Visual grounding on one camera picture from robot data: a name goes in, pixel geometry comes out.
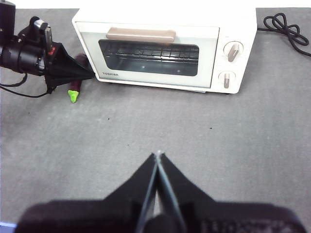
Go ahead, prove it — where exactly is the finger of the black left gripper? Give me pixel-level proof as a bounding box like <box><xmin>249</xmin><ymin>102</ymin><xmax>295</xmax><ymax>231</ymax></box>
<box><xmin>52</xmin><ymin>43</ymin><xmax>95</xmax><ymax>76</ymax></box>
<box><xmin>48</xmin><ymin>76</ymin><xmax>95</xmax><ymax>94</ymax></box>

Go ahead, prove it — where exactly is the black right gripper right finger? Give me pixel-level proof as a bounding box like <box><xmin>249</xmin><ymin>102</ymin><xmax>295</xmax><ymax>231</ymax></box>
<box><xmin>157</xmin><ymin>152</ymin><xmax>307</xmax><ymax>233</ymax></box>

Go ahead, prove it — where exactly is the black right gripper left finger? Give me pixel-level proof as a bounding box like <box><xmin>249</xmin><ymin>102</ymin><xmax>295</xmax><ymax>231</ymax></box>
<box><xmin>14</xmin><ymin>152</ymin><xmax>158</xmax><ymax>233</ymax></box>

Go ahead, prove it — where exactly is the glass oven door brown handle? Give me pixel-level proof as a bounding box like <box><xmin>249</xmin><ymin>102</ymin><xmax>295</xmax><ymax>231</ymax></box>
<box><xmin>75</xmin><ymin>21</ymin><xmax>221</xmax><ymax>89</ymax></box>

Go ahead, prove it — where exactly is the white oven knob brown grip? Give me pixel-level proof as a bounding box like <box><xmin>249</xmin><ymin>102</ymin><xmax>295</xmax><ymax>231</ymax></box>
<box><xmin>223</xmin><ymin>41</ymin><xmax>244</xmax><ymax>63</ymax></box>
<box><xmin>218</xmin><ymin>71</ymin><xmax>236</xmax><ymax>88</ymax></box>

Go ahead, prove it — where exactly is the white Toshiba toaster oven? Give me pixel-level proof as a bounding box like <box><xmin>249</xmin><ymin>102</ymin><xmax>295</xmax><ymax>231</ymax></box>
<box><xmin>72</xmin><ymin>7</ymin><xmax>257</xmax><ymax>95</ymax></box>

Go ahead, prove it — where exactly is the purple toy eggplant green stem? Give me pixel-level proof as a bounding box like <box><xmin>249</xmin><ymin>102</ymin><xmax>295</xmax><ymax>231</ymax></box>
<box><xmin>68</xmin><ymin>53</ymin><xmax>88</xmax><ymax>104</ymax></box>

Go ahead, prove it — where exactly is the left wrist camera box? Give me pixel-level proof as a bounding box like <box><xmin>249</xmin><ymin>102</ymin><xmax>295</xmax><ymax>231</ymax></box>
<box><xmin>29</xmin><ymin>16</ymin><xmax>53</xmax><ymax>48</ymax></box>

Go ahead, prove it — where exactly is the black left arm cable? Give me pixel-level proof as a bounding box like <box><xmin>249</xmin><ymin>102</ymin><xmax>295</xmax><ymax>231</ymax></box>
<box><xmin>0</xmin><ymin>72</ymin><xmax>51</xmax><ymax>98</ymax></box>

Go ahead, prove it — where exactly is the metal wire oven rack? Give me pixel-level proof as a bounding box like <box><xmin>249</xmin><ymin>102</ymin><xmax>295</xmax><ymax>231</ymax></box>
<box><xmin>106</xmin><ymin>46</ymin><xmax>199</xmax><ymax>62</ymax></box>

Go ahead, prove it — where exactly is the black oven power cable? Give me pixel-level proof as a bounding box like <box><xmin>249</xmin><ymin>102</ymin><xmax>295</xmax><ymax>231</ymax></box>
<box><xmin>257</xmin><ymin>12</ymin><xmax>311</xmax><ymax>58</ymax></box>

